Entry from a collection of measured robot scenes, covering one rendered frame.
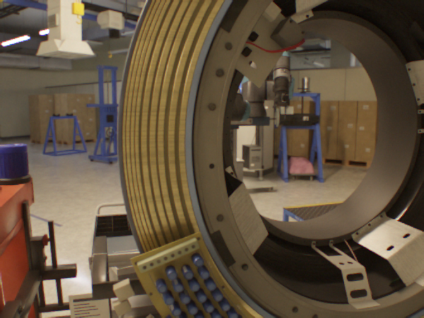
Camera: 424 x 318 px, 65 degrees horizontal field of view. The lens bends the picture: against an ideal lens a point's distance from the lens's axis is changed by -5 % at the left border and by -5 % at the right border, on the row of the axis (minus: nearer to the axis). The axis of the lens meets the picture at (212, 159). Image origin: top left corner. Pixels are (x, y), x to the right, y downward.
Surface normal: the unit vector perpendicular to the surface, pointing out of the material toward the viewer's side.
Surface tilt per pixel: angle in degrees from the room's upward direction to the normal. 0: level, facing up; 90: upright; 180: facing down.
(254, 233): 76
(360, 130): 90
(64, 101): 90
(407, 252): 61
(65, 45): 90
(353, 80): 90
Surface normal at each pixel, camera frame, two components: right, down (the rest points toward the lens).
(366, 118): -0.56, 0.12
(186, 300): 0.28, 0.14
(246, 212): 0.70, -0.15
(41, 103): 0.83, 0.08
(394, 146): -0.94, -0.14
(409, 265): 0.00, -0.36
